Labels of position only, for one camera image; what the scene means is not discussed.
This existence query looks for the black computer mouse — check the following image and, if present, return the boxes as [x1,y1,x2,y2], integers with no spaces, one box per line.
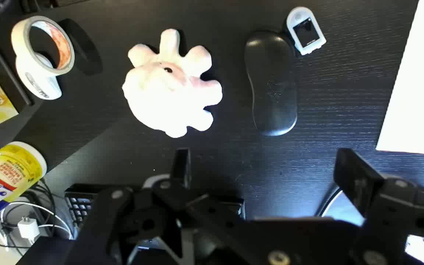
[243,31,300,139]

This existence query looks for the black computer keyboard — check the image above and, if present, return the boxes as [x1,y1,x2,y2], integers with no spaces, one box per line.
[63,183,103,240]

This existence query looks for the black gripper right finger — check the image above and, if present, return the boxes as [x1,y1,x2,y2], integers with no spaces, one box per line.
[333,148,424,239]

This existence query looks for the white pulse oximeter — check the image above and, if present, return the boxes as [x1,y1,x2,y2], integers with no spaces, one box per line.
[286,5,328,56]

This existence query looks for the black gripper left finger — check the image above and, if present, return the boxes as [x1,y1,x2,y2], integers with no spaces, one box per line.
[74,146,246,240]

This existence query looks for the beige masking tape roll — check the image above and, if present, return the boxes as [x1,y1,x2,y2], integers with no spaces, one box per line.
[10,14,77,102]

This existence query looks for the white paper sheets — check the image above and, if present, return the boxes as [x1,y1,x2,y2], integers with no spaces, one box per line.
[375,0,424,158]

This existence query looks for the white power adapter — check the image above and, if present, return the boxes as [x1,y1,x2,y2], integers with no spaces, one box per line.
[16,218,41,246]

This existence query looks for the pink octopus plush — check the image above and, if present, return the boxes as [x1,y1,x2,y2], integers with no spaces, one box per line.
[121,28,224,140]

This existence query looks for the yellow disinfectant wipes canister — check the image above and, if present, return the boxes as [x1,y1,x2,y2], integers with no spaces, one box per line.
[0,140,49,233]

